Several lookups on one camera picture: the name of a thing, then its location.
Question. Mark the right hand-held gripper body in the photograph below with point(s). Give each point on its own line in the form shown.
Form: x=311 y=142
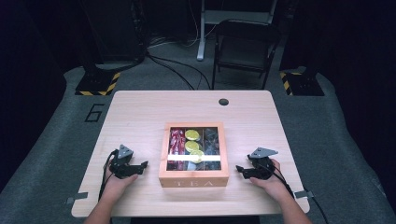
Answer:
x=261 y=166

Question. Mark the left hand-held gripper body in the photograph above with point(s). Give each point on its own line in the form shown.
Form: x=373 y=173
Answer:
x=122 y=166

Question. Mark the wooden tea box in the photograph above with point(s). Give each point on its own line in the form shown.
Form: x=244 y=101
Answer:
x=193 y=180

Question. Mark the person's left hand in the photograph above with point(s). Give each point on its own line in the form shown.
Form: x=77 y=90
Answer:
x=116 y=188

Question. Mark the person's right hand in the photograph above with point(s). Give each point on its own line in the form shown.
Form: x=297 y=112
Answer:
x=275 y=185

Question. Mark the pile of red sticks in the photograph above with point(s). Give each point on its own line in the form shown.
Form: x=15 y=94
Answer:
x=176 y=146

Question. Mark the pile of dark tea bags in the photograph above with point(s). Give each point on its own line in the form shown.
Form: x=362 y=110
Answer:
x=211 y=146

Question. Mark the grey tape strip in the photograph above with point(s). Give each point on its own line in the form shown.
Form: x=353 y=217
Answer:
x=303 y=194
x=77 y=197

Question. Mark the black table grommet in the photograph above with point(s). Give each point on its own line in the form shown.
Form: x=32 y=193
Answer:
x=223 y=102

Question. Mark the black hazard-striped stand base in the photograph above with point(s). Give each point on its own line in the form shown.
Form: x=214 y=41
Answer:
x=96 y=84
x=303 y=84

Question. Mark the black folding chair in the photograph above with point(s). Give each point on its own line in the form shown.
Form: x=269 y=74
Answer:
x=246 y=49

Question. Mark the white desk frame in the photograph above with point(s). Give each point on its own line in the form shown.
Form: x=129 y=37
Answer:
x=201 y=40

